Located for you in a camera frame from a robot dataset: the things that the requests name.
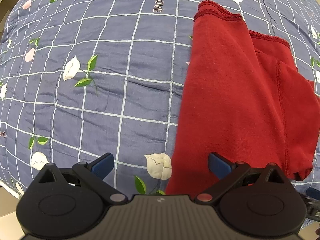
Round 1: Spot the red long sleeve shirt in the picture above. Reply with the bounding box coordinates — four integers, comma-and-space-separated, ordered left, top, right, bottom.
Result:
165, 1, 319, 197

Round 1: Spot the blue floral plaid quilt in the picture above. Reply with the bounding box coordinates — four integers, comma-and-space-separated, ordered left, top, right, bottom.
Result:
1, 0, 319, 198

